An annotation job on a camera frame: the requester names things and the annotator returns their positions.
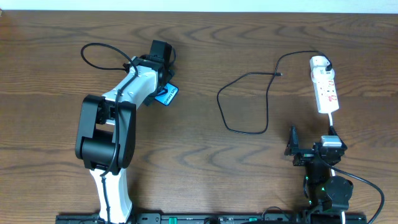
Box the blue Galaxy smartphone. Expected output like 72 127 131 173
155 83 179 106

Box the black USB charging cable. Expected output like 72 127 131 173
216 50 333 136

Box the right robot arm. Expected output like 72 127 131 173
284 126 353 223

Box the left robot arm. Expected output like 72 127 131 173
75 53 178 223

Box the white charger plug adapter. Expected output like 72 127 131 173
310 56 334 77

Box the white power strip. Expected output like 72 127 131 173
311 67 340 114

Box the white power strip cord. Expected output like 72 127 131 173
328 112 346 224

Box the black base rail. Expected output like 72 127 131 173
55 212 367 224

